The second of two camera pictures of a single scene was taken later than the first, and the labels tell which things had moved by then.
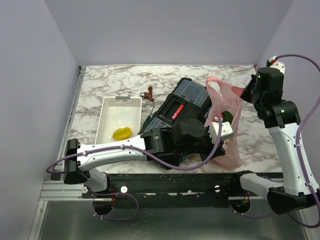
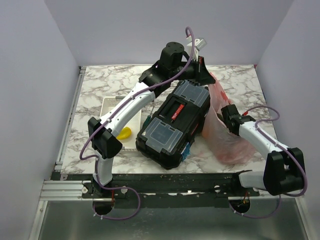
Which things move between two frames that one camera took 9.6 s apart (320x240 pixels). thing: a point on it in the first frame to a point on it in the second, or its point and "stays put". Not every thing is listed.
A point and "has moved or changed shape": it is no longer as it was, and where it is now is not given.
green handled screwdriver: [147, 120] stays put
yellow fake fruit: [122, 133] stays put
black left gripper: [212, 146] to [201, 75]
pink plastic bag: [228, 98] has moved or changed shape
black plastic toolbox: [189, 99] stays put
